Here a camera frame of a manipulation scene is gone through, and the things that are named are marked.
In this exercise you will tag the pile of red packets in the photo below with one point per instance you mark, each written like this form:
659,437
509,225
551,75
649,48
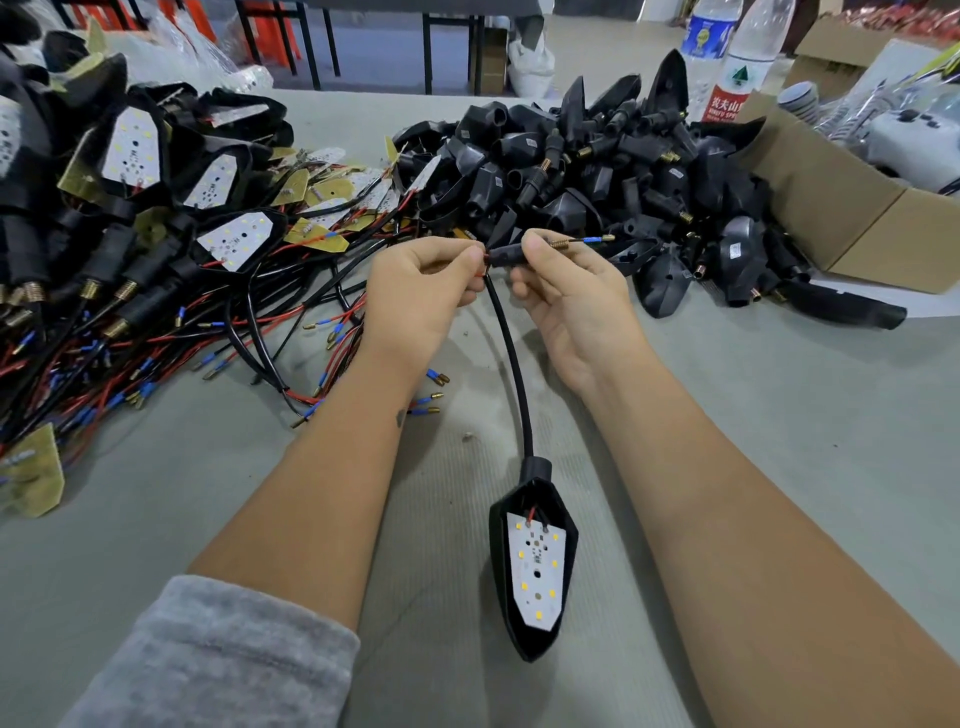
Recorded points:
907,19

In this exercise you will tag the small brown cardboard box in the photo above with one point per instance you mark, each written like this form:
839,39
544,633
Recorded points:
493,64

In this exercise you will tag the pile of black stem shells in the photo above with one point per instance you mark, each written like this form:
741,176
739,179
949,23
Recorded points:
600,180

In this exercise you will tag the blue label water bottle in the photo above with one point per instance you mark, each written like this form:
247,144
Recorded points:
705,45

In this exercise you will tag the person's right middle finger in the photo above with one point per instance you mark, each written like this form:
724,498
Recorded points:
536,311

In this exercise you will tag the person's left thumb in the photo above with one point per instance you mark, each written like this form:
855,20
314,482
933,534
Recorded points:
450,255

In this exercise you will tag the person's left forearm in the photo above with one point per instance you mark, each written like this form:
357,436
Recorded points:
330,487

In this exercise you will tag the person's left hand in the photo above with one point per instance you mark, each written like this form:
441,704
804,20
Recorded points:
409,300

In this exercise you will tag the black stem with brass thread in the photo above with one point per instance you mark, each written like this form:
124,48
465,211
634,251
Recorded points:
506,256

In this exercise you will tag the orange plastic crate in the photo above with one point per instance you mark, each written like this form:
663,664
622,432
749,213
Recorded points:
274,37

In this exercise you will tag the person's right forearm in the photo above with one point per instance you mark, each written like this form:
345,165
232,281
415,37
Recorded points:
750,562

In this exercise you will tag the grey sleeve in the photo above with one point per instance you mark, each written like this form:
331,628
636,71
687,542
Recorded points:
217,660

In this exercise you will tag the person's right hand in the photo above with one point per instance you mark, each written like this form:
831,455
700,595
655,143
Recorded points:
589,322

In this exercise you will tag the black metal chair frame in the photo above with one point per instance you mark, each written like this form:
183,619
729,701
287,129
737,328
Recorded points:
259,37

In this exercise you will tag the white sack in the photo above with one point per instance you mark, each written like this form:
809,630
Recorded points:
531,67

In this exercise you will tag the red label water bottle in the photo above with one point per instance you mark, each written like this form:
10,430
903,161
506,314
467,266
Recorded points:
750,67

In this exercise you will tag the clear plastic bags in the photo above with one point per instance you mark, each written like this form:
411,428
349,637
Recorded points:
195,56

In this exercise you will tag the person's right thumb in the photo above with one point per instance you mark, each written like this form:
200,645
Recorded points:
551,255

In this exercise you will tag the black metal table frame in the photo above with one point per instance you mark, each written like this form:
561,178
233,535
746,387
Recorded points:
427,52

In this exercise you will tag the yellowish backing sheet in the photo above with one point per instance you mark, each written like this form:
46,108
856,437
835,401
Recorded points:
34,472

